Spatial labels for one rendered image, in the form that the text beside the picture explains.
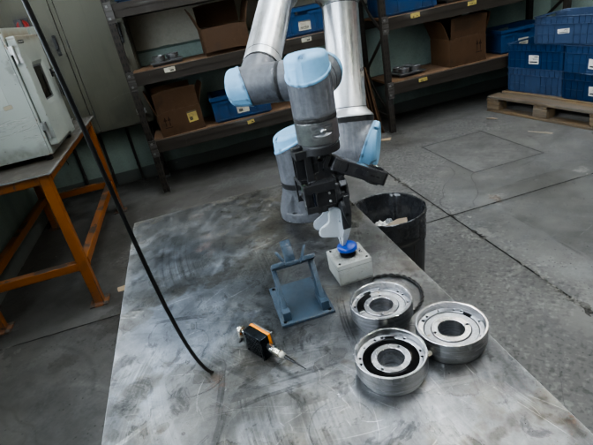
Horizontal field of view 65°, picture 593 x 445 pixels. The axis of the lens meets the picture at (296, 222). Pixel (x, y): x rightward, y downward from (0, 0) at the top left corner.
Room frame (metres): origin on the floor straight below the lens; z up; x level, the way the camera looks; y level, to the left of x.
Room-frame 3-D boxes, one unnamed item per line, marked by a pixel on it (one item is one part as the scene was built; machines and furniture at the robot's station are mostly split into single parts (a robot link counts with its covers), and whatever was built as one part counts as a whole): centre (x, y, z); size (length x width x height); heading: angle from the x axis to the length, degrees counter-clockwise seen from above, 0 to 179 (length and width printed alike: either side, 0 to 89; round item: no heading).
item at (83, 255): (2.88, 1.54, 0.39); 1.50 x 0.62 x 0.78; 10
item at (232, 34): (4.23, 0.30, 1.19); 0.52 x 0.42 x 0.38; 100
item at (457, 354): (0.54, -0.20, 0.82); 0.10 x 0.10 x 0.04
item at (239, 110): (4.24, 0.28, 0.56); 0.52 x 0.38 x 0.22; 97
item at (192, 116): (4.13, 0.81, 0.64); 0.49 x 0.40 x 0.37; 105
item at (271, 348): (0.59, 0.09, 0.82); 0.17 x 0.02 x 0.04; 40
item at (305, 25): (4.36, -0.36, 1.11); 0.52 x 0.38 x 0.22; 100
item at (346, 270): (0.80, -0.09, 0.82); 0.08 x 0.07 x 0.05; 10
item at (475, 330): (0.54, -0.20, 0.82); 0.08 x 0.08 x 0.02
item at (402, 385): (0.51, -0.10, 0.82); 0.10 x 0.10 x 0.04
